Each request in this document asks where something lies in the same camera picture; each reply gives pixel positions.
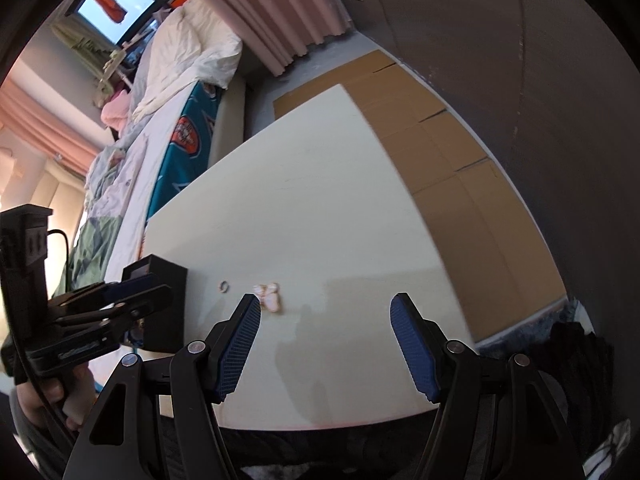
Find dark brown wardrobe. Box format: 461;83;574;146
344;0;640;361

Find white duvet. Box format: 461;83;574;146
132;0;245;122

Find brown cardboard floor sheets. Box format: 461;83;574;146
273;50;567;345

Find pink butterfly hair clip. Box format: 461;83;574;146
252;282;282;313

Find pale floral garment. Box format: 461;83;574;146
84;139;149;212

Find dark cloth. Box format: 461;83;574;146
546;319;617;412

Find white low table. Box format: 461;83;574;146
144;84;474;432

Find orange hanging towel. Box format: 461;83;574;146
82;0;127;25

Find grey fuzzy rug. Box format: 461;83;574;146
474;299;582;362

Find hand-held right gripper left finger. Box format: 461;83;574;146
62;293;262;480

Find pink plush cloth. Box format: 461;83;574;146
101;88;132;132

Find pink curtain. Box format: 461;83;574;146
164;0;354;78
0;80;104;179

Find white and black cloth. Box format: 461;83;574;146
584;419;632;480

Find green hanging cloth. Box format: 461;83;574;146
52;17;117;57

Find bed with teal sheet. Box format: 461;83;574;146
65;79;247;302

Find black gift box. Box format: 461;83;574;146
122;254;189;354

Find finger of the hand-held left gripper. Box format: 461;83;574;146
49;272;159;312
52;284;174;335

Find green striped cloth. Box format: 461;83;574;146
67;214;122;292

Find white bedside stand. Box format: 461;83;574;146
94;39;147;92

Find white blanket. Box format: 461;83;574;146
102;104;182;282

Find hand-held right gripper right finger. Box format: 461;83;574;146
390;293;586;480

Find person's left hand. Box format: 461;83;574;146
16;364;97;434

